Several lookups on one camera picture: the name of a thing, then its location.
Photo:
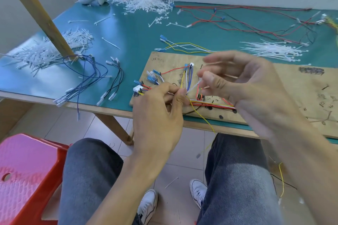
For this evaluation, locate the person's left hand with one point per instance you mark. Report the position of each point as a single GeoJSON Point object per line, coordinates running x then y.
{"type": "Point", "coordinates": [155, 124]}

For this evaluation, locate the person's right hand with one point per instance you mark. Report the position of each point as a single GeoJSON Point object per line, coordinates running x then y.
{"type": "Point", "coordinates": [258, 95]}

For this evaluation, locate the person's left thumb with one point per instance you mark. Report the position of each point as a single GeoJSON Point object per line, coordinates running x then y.
{"type": "Point", "coordinates": [179, 101]}

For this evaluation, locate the person's right thumb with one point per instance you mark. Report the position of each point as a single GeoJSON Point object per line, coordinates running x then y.
{"type": "Point", "coordinates": [214, 81]}

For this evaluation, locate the person's right forearm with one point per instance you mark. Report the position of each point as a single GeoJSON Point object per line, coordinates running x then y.
{"type": "Point", "coordinates": [309, 169]}

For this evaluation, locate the person's left forearm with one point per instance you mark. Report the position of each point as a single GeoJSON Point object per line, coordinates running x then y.
{"type": "Point", "coordinates": [124, 190]}

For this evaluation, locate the wooden table leg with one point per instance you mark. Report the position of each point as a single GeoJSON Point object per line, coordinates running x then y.
{"type": "Point", "coordinates": [113, 127]}

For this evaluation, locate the teal table mat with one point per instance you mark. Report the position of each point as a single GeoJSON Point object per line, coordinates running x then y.
{"type": "Point", "coordinates": [137, 32]}

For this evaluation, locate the wooden jig board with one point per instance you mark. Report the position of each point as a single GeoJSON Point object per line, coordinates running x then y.
{"type": "Point", "coordinates": [295, 87]}

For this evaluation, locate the person's right white shoe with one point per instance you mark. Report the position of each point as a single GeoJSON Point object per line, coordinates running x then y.
{"type": "Point", "coordinates": [198, 192]}

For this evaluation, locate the person's white shoe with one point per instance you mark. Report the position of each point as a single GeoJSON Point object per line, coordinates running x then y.
{"type": "Point", "coordinates": [147, 206]}
{"type": "Point", "coordinates": [198, 192]}

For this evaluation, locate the person's right jeans leg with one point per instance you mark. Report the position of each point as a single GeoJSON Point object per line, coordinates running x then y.
{"type": "Point", "coordinates": [237, 180]}

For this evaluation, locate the person's jeans leg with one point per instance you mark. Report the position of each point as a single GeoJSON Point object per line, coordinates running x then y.
{"type": "Point", "coordinates": [89, 180]}
{"type": "Point", "coordinates": [237, 180]}

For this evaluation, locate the person's left white shoe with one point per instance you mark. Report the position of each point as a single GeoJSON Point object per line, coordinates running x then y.
{"type": "Point", "coordinates": [147, 206]}

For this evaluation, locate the person's left jeans leg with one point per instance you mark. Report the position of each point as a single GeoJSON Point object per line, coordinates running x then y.
{"type": "Point", "coordinates": [89, 180]}

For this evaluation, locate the red plastic stool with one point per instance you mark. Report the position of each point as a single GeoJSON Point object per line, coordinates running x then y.
{"type": "Point", "coordinates": [23, 174]}

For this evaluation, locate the slanted wooden post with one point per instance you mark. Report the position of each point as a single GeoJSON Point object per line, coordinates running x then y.
{"type": "Point", "coordinates": [34, 8]}

